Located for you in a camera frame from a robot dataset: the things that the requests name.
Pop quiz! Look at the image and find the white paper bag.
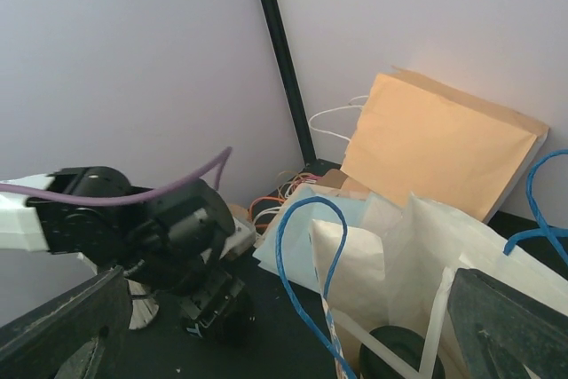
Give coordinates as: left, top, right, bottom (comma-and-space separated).
359, 193, 402, 235

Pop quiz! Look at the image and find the white paper straw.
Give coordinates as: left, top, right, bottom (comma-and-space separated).
335, 265, 458, 379

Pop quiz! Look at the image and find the blue bag handle cord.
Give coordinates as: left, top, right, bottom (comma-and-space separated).
503, 148, 568, 273
275, 195, 356, 379

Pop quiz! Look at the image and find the brown flat paper bag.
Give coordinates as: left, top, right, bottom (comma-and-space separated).
316, 169, 353, 189

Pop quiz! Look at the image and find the orange bag handle cord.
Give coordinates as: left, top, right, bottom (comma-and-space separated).
248, 194, 285, 229

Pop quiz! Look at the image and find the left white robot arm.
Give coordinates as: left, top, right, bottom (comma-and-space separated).
1, 149, 254, 342

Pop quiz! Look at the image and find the light blue paper bag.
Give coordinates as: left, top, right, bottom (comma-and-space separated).
253, 184, 367, 293

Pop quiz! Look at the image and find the black cup lid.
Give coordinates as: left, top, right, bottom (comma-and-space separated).
359, 326, 425, 379

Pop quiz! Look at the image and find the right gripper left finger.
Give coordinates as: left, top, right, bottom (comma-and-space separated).
1, 267, 132, 378

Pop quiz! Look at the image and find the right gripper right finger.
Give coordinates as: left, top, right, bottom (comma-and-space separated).
447, 268, 567, 378

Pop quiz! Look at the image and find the orange paper bag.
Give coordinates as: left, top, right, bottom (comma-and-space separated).
342, 68, 549, 222

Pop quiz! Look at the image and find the blue checkered paper bag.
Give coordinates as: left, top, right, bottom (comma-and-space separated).
308, 192, 568, 379

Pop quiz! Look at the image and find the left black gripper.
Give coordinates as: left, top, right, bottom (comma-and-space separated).
179, 270, 248, 322

